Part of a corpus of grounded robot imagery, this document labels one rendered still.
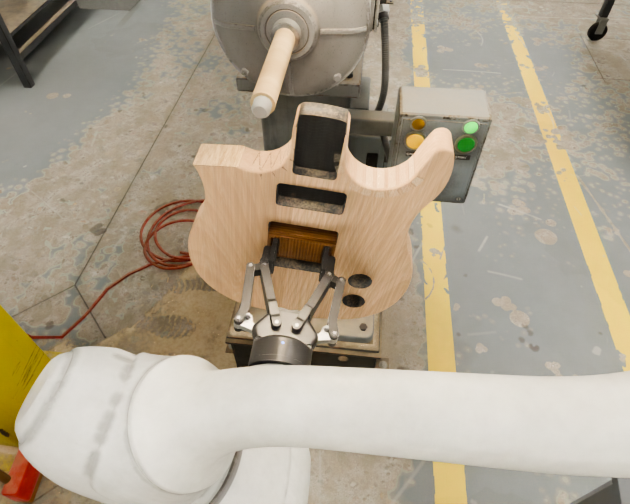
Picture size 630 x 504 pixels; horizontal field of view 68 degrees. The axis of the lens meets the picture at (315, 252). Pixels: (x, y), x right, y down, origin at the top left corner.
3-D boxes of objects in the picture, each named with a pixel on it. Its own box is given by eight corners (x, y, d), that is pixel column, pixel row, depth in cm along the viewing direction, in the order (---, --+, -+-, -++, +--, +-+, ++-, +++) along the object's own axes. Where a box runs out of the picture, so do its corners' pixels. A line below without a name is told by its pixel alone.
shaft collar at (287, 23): (286, 10, 69) (307, 34, 71) (266, 31, 72) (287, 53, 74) (283, 16, 68) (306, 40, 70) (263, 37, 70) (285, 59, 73)
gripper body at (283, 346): (242, 385, 58) (256, 322, 64) (309, 396, 58) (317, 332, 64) (242, 357, 52) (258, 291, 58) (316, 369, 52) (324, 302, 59)
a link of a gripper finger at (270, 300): (282, 340, 61) (271, 342, 60) (266, 273, 68) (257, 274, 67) (284, 324, 58) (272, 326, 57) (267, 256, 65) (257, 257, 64)
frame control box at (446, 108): (363, 149, 116) (373, 47, 96) (450, 155, 114) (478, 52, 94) (357, 219, 100) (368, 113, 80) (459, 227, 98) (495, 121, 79)
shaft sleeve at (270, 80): (284, 23, 68) (299, 39, 70) (270, 37, 70) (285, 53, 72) (261, 87, 57) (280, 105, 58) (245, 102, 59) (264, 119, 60)
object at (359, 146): (347, 182, 138) (360, -19, 96) (382, 185, 137) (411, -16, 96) (343, 218, 128) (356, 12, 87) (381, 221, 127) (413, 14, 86)
